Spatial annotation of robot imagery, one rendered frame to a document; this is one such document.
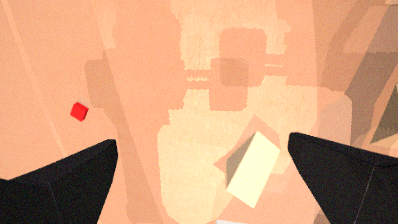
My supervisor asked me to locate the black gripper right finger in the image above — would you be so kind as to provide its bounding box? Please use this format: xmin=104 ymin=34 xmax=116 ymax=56
xmin=287 ymin=132 xmax=398 ymax=224

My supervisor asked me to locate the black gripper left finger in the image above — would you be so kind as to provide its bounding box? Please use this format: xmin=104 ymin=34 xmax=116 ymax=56
xmin=0 ymin=139 xmax=119 ymax=224

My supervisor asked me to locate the small red block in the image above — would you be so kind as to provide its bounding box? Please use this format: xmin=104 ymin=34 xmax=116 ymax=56
xmin=71 ymin=103 xmax=89 ymax=122

